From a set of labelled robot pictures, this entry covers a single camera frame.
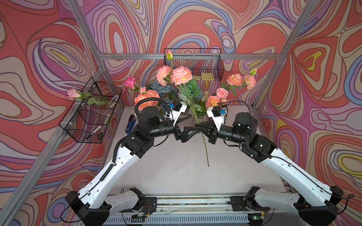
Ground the clear ribbed glass vase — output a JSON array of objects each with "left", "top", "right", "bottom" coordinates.
[{"left": 194, "top": 115, "right": 207, "bottom": 124}]

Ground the yellow sponge in basket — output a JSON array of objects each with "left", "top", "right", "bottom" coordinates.
[{"left": 200, "top": 72, "right": 215, "bottom": 81}]

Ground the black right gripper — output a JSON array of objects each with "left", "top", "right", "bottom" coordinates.
[{"left": 195, "top": 120, "right": 248, "bottom": 146}]

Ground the pink peony bunch glass vase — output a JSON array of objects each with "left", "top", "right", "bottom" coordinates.
[{"left": 199, "top": 88, "right": 229, "bottom": 110}]

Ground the black wire basket back wall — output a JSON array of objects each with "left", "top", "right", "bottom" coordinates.
[{"left": 164, "top": 47, "right": 224, "bottom": 82}]

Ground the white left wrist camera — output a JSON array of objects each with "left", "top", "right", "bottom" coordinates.
[{"left": 169, "top": 101, "right": 187, "bottom": 126}]

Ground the black wire basket wall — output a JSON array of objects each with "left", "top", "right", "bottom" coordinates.
[
  {"left": 59, "top": 78, "right": 122, "bottom": 144},
  {"left": 164, "top": 47, "right": 224, "bottom": 82}
]

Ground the light pink rose stem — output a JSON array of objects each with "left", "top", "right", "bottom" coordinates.
[{"left": 67, "top": 89, "right": 119, "bottom": 107}]

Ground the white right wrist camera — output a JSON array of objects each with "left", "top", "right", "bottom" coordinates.
[{"left": 206, "top": 105, "right": 228, "bottom": 131}]

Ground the magenta rose stem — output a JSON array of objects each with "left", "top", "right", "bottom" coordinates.
[{"left": 124, "top": 77, "right": 137, "bottom": 90}]

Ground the pink peony branch right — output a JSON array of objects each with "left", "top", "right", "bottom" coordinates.
[{"left": 221, "top": 68, "right": 257, "bottom": 97}]

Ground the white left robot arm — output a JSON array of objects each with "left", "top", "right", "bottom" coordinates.
[{"left": 66, "top": 98, "right": 209, "bottom": 226}]

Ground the pink peony flower branch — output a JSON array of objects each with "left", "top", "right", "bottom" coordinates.
[{"left": 156, "top": 49, "right": 210, "bottom": 168}]

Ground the metal base rail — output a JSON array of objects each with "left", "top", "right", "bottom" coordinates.
[{"left": 104, "top": 194, "right": 306, "bottom": 226}]

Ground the blue black stapler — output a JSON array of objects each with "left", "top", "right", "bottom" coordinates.
[{"left": 125, "top": 115, "right": 137, "bottom": 134}]

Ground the blue rose bunch white vase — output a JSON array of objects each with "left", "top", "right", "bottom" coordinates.
[{"left": 150, "top": 81, "right": 179, "bottom": 103}]

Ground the black wire basket left wall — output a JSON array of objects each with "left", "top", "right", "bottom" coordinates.
[{"left": 59, "top": 78, "right": 122, "bottom": 144}]

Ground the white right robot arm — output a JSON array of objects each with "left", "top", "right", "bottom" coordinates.
[{"left": 196, "top": 110, "right": 355, "bottom": 226}]

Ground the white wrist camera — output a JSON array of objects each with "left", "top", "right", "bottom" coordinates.
[
  {"left": 206, "top": 105, "right": 228, "bottom": 131},
  {"left": 169, "top": 101, "right": 187, "bottom": 126}
]

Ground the white marker in basket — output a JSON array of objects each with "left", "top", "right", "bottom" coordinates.
[{"left": 85, "top": 125, "right": 102, "bottom": 139}]

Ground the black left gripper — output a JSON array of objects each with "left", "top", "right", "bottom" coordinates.
[{"left": 146, "top": 112, "right": 199, "bottom": 144}]

